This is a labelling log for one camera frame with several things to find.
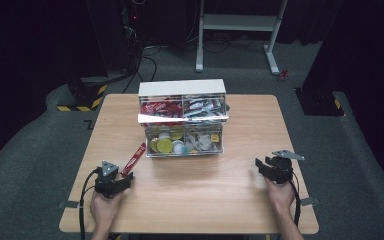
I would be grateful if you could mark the black square stand base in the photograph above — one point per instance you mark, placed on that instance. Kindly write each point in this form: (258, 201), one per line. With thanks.
(318, 101)

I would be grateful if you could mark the black stand yellow striped base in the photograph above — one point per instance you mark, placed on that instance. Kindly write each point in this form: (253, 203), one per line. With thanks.
(86, 95)

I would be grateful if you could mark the pile of silver sachets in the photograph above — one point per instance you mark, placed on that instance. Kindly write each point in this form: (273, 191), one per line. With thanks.
(204, 106)

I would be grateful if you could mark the grey metal table bracket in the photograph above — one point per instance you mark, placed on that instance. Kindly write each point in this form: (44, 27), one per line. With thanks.
(68, 204)
(310, 201)

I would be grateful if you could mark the pile of white packets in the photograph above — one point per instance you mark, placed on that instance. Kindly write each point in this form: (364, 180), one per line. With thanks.
(202, 141)

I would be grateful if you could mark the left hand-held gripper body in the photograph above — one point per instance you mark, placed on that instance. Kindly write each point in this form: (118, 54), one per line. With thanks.
(107, 185)

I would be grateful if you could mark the clear drawer organizer white top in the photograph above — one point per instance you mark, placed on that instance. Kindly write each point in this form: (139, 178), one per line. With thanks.
(181, 133)

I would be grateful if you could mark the person's left hand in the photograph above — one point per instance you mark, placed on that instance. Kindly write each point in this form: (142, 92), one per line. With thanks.
(104, 210)

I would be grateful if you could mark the pile of round capsules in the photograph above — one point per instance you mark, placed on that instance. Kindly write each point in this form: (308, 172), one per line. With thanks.
(165, 145)

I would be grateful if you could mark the person's right hand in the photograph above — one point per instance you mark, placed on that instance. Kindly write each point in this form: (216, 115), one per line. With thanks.
(280, 195)

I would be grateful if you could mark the pile of red sachets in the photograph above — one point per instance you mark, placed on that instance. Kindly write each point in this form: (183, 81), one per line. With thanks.
(161, 108)

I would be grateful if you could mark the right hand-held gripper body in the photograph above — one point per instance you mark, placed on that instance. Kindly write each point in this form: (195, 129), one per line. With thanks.
(280, 168)

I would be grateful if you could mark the small red floor object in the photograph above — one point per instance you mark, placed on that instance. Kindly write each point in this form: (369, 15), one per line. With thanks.
(282, 76)

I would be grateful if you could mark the red stick sachet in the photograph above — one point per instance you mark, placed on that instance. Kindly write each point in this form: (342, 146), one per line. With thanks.
(134, 159)

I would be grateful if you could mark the dark curtain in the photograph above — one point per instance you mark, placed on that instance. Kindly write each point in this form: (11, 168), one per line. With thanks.
(366, 50)

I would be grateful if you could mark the white metal stand frame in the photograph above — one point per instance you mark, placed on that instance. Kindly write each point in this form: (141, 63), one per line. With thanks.
(236, 22)

